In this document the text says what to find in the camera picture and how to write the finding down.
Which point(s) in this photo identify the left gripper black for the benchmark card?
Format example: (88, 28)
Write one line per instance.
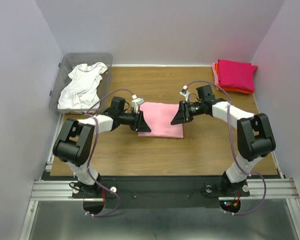
(139, 124)

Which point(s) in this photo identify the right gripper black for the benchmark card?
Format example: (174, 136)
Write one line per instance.
(183, 115)

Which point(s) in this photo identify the light pink t-shirt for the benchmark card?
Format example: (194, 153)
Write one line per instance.
(158, 117)

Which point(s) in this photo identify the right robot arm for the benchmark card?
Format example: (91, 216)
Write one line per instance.
(255, 139)

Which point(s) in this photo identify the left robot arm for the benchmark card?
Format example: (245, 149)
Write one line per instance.
(77, 139)

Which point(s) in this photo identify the pale pink folded t-shirt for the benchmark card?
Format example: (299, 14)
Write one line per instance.
(215, 69)

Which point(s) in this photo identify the orange folded t-shirt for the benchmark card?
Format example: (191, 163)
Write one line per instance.
(230, 90)

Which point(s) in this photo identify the magenta folded t-shirt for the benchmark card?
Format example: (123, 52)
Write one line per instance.
(236, 73)

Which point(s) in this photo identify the white t-shirt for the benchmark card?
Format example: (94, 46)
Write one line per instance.
(81, 92)

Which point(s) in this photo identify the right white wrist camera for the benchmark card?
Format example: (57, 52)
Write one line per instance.
(185, 93)

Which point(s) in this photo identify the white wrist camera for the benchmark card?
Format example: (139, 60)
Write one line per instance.
(185, 93)
(136, 103)

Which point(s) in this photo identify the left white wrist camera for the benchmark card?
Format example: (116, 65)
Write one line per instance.
(136, 103)

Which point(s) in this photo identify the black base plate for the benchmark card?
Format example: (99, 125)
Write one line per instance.
(157, 192)

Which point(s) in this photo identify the aluminium frame rail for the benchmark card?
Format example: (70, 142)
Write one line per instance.
(45, 188)

